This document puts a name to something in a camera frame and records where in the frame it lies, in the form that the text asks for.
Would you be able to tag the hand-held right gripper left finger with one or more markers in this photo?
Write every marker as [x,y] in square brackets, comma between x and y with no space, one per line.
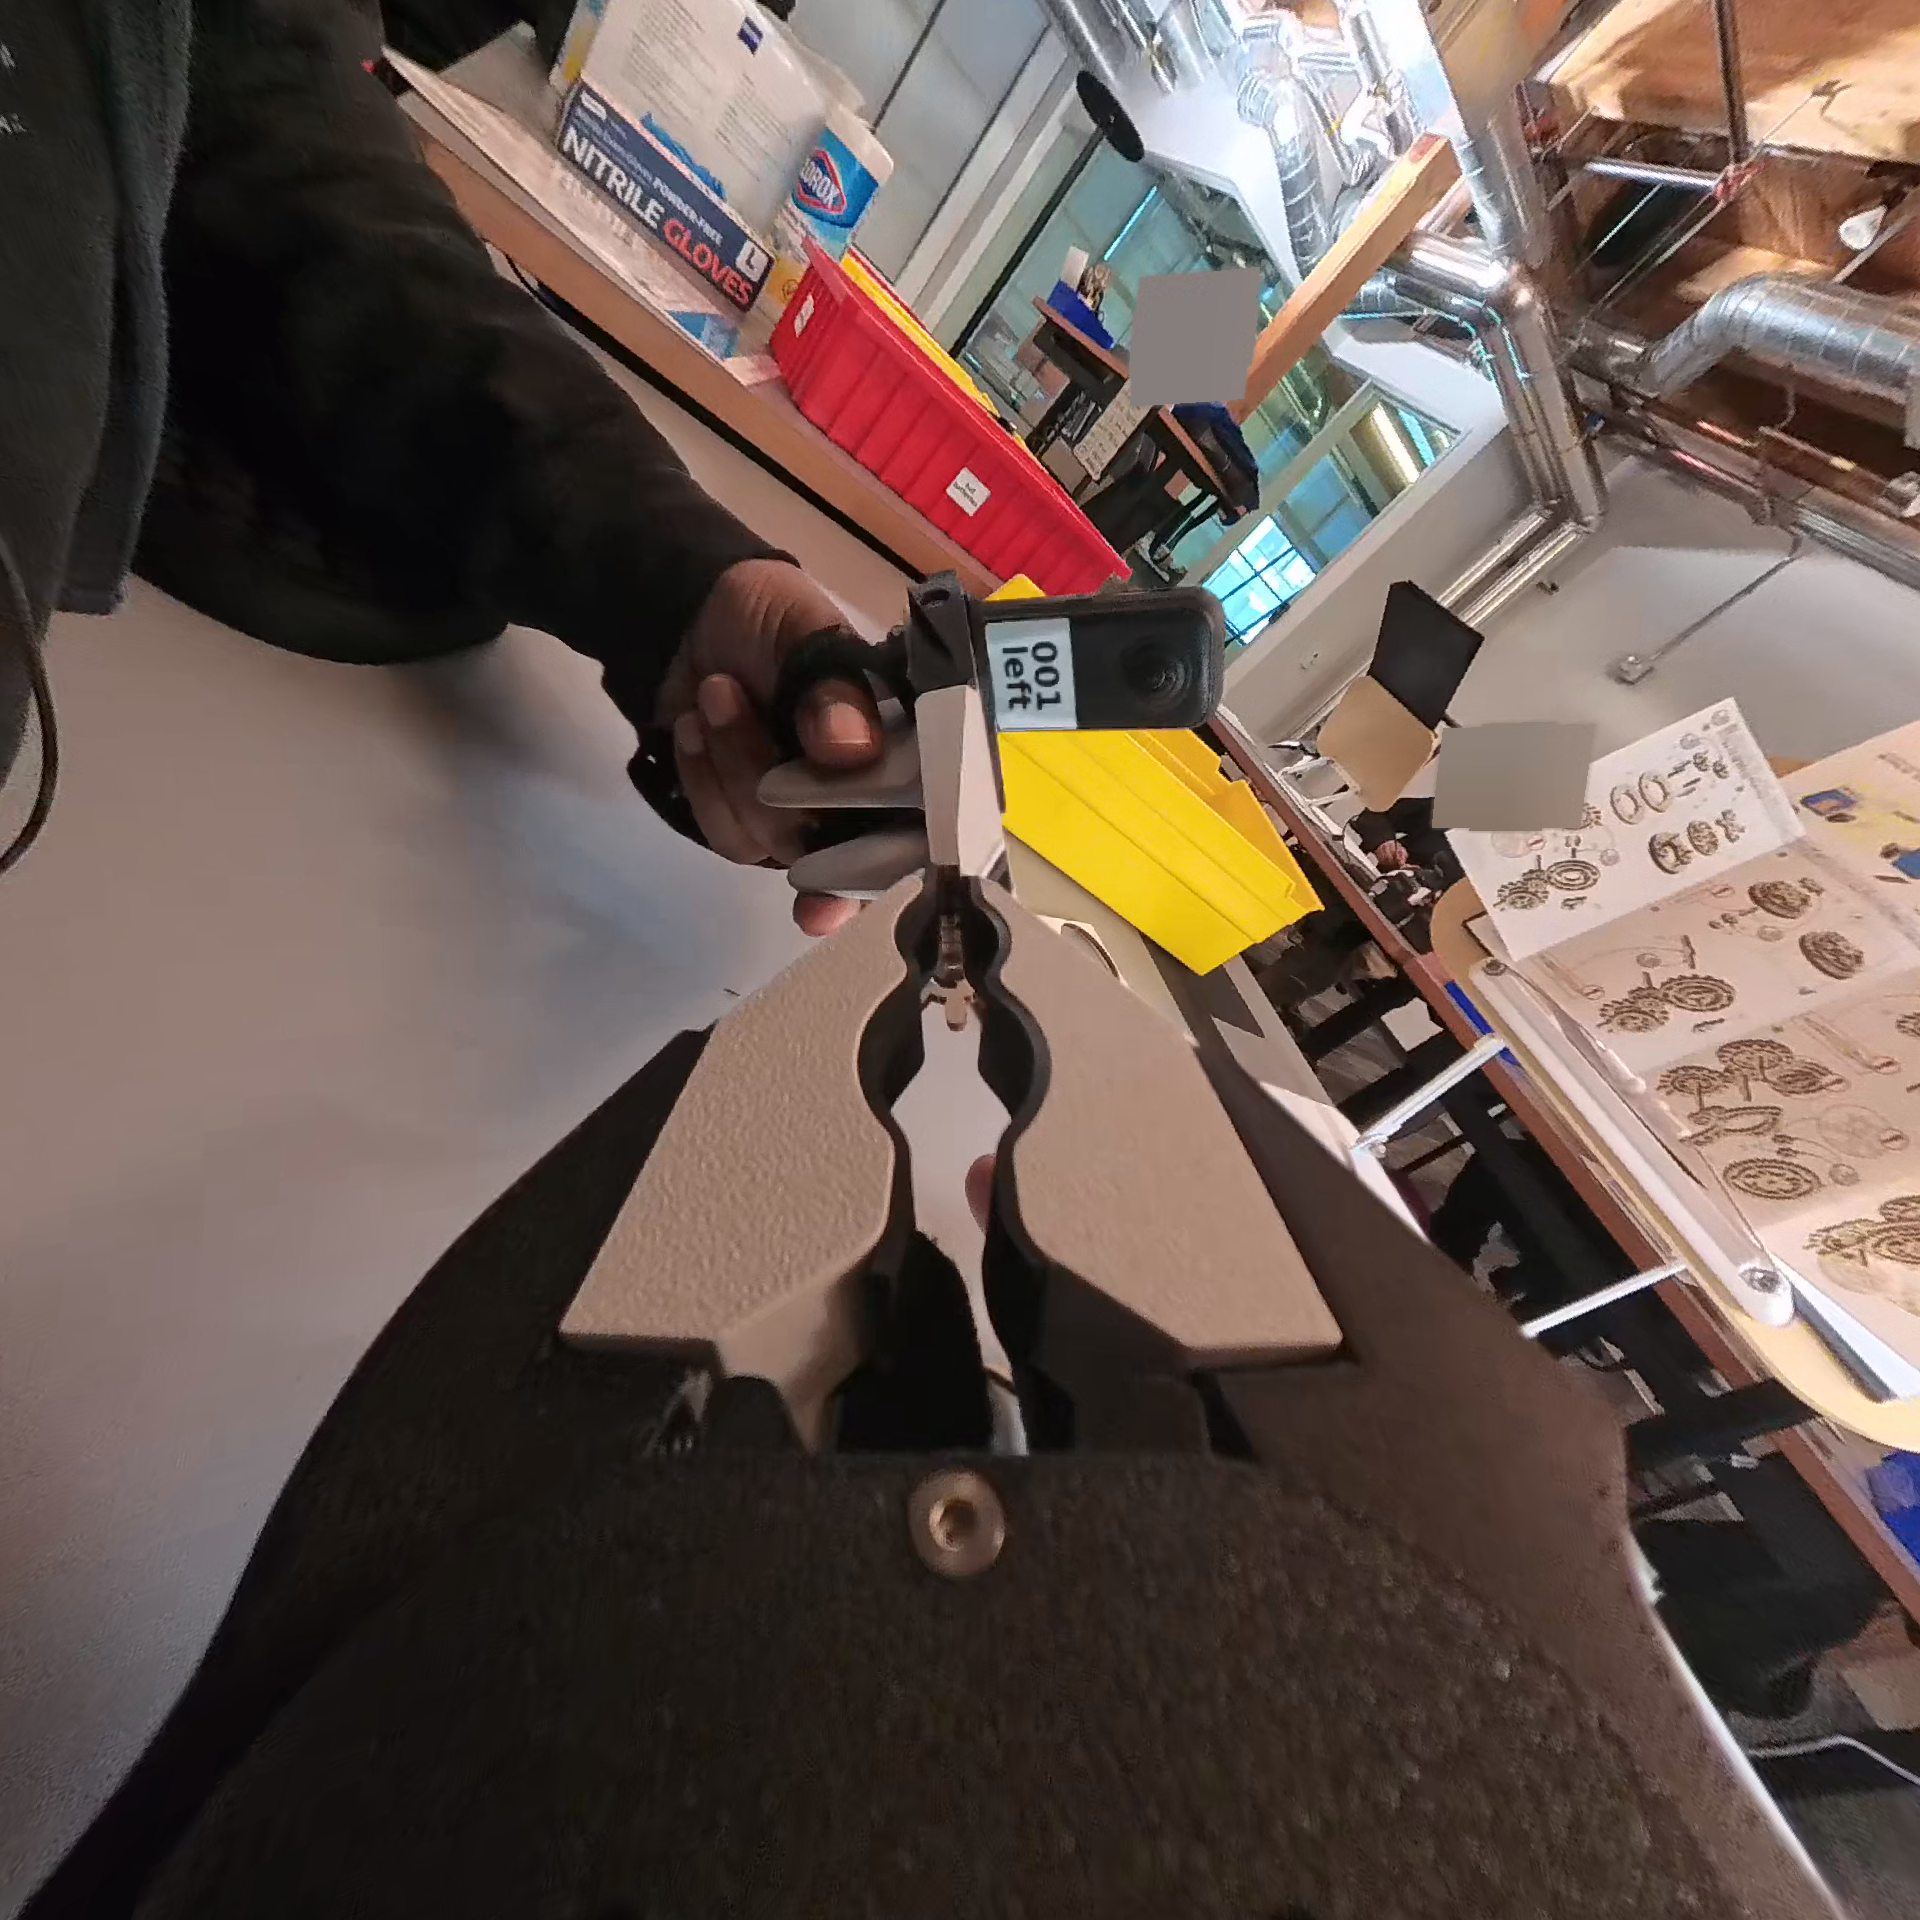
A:
[733,1201]

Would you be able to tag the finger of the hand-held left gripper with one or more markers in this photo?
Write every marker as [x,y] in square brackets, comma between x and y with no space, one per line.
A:
[945,780]
[984,797]

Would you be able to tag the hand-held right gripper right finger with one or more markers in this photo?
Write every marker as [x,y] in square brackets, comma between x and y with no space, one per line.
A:
[1171,1201]

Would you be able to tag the small wooden stepped pin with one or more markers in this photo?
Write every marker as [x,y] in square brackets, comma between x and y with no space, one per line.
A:
[954,1009]

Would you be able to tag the person's left hand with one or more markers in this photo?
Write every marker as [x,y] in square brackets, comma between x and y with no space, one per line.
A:
[720,721]

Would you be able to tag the slotted yellow plastic bin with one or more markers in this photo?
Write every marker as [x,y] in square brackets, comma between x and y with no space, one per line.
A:
[1141,840]

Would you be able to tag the red plastic bin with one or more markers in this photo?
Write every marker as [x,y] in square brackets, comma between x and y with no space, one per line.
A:
[930,422]

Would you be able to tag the black and tan panel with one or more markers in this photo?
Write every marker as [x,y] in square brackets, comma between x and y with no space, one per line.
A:
[1424,645]

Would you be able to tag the small yellow plastic bin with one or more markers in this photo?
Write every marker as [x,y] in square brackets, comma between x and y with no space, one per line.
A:
[916,333]

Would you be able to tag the black round disc on pole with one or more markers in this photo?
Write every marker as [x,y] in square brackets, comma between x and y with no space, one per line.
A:
[1107,113]

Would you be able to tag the white wipes canister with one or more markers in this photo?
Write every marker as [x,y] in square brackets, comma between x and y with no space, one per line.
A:
[832,188]

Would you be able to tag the puzzle instruction booklet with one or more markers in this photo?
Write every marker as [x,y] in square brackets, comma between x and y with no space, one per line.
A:
[1723,1051]

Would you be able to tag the blue glove box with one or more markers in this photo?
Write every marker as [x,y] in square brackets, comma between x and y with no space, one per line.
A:
[661,212]

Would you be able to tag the instruction booklet on stand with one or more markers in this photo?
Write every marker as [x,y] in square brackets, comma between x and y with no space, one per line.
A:
[1821,1389]

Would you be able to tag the white cardboard box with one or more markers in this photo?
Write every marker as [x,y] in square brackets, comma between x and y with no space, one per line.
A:
[704,89]

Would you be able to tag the blue plastic bin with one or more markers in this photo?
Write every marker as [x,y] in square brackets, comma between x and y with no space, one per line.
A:
[1898,1501]

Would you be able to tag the person's black hoodie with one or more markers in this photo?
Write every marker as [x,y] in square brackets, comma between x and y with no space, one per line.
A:
[75,301]

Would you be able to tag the silver air duct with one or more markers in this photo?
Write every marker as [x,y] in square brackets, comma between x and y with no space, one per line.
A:
[1529,376]
[1769,340]

